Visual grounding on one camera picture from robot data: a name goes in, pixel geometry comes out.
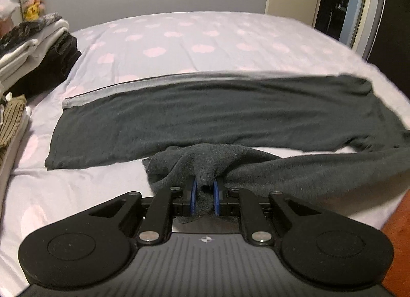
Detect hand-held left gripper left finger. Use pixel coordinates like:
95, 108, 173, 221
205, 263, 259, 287
87, 178, 198, 244

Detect olive striped cloth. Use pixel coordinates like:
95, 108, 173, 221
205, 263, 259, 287
0, 93, 28, 147

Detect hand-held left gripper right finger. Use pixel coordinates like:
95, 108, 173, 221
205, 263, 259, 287
213, 178, 322, 244

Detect black folded garment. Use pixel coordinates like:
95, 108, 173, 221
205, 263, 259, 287
12, 32, 83, 99

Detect dark patterned folded cloth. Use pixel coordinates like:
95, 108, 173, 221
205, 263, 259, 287
0, 12, 63, 58

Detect dark grey long-sleeve sweater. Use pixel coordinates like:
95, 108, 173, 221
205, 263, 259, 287
44, 71, 410, 224

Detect bed with pink-spotted sheet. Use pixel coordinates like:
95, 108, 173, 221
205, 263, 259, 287
0, 11, 410, 297

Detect grey-framed mirror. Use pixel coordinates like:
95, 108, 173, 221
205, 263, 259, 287
313, 0, 391, 61

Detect white folded clothes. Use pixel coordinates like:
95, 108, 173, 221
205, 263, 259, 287
0, 19, 71, 83

